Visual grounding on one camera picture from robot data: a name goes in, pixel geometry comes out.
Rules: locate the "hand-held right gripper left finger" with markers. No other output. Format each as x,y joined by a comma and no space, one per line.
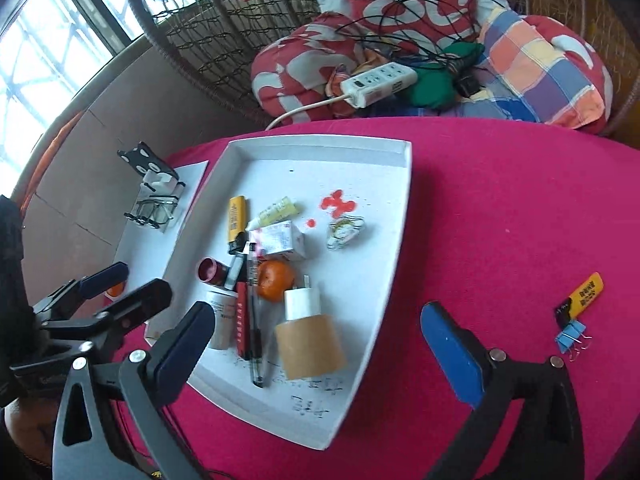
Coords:
185,345

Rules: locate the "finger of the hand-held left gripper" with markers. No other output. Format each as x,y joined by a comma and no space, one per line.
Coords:
102,277
145,300

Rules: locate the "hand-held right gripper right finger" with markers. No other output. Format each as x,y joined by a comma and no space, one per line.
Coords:
450,350

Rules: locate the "black pen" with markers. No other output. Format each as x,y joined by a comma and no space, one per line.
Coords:
255,330

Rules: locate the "yellow lighter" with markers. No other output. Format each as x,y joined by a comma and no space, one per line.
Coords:
236,217
582,299

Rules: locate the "white tray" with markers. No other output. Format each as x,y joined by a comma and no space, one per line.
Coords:
310,175

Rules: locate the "small tangerine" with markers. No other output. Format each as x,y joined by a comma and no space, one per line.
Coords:
116,290
274,280

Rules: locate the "white cylindrical bottle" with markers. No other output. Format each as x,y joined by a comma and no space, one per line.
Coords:
222,320

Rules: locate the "white paper sheet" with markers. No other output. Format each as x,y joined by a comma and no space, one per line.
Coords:
145,240

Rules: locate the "small red jar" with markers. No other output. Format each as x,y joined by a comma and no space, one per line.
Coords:
212,269

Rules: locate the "black framed glasses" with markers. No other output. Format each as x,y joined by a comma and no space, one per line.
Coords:
152,210

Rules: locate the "black silver tube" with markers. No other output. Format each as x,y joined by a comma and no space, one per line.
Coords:
236,272

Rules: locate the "blue binder clip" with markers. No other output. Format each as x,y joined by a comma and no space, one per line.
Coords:
572,337

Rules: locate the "black cat-shaped glasses stand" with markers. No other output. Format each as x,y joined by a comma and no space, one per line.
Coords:
145,160

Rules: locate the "white charger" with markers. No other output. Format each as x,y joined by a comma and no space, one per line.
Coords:
302,302

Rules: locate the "brown tape roll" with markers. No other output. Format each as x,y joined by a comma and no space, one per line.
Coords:
310,347

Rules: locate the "white medicine box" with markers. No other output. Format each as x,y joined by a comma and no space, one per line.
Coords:
280,240

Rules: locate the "magenta tablecloth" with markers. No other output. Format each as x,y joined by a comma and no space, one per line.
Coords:
500,210

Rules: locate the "window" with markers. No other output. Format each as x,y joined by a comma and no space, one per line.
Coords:
50,60

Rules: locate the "wicker hanging chair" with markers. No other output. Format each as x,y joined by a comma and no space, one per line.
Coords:
210,35

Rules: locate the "green cloth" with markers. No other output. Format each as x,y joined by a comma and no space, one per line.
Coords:
435,85

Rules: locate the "black power adapter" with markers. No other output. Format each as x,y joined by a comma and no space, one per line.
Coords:
467,85

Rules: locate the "white power strip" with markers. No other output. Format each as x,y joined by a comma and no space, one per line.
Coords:
380,82

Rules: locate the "round red white cushion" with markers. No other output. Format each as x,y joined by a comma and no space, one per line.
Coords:
570,45
300,65

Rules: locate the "plaid cushion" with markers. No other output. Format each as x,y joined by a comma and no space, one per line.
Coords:
540,75

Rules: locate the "square red white cushion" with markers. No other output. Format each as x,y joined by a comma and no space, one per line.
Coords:
415,0

